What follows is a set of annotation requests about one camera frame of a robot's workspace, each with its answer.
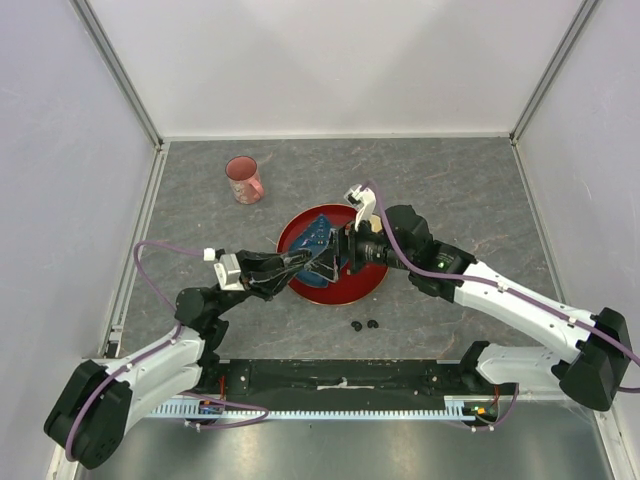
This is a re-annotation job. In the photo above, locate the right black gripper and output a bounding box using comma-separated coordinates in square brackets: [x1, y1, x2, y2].
[305, 210, 413, 282]

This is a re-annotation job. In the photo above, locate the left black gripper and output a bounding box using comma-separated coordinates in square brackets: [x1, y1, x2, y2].
[213, 249, 305, 318]

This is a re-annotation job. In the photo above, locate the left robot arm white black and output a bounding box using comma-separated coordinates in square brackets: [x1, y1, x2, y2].
[44, 247, 312, 469]

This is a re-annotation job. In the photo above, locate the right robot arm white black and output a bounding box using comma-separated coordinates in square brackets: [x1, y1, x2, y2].
[305, 205, 633, 411]

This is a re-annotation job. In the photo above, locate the blue shell-shaped dish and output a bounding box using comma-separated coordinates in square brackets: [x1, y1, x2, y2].
[289, 214, 332, 288]

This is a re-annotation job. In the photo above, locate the red round tray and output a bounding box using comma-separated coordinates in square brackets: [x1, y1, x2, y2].
[276, 204, 388, 306]

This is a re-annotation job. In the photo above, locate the beige ceramic cup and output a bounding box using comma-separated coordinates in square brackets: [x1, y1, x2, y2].
[369, 215, 384, 233]

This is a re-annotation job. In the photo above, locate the pink floral mug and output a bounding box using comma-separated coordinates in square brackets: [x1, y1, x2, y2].
[225, 156, 265, 205]

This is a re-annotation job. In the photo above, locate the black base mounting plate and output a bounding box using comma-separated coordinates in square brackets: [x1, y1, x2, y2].
[208, 359, 486, 412]

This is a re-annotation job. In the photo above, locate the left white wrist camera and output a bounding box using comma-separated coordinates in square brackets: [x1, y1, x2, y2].
[214, 254, 245, 291]

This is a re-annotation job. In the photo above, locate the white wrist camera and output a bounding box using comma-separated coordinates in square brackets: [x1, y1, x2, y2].
[214, 254, 245, 291]
[344, 184, 376, 230]

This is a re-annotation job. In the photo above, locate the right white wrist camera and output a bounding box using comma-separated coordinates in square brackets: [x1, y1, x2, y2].
[344, 184, 376, 230]

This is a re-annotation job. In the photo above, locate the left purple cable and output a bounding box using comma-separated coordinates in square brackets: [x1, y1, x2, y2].
[63, 240, 216, 461]

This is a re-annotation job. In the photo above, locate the slotted grey cable duct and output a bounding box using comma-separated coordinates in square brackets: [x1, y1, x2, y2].
[147, 396, 498, 422]

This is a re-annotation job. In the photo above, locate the left aluminium frame post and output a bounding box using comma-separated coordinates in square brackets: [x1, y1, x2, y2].
[70, 0, 164, 150]

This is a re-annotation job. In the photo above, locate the aluminium frame post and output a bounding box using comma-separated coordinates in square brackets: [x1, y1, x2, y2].
[70, 0, 164, 150]
[508, 0, 601, 146]

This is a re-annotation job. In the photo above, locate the right aluminium frame post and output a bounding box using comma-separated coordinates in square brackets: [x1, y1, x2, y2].
[508, 0, 601, 146]

